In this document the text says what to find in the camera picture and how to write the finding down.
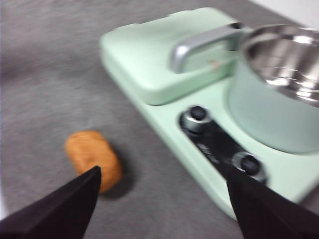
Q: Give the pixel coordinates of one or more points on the brown potato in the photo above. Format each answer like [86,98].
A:
[87,152]

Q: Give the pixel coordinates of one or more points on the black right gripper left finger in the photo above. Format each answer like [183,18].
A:
[62,214]

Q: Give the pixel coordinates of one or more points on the mint green grill cover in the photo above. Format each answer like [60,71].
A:
[139,62]

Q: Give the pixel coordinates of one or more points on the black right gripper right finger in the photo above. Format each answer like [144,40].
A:
[269,214]

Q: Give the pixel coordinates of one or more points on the mint green breakfast machine base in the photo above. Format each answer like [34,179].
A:
[286,174]

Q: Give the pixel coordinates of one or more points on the silver control knob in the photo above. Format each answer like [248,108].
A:
[195,117]
[249,164]

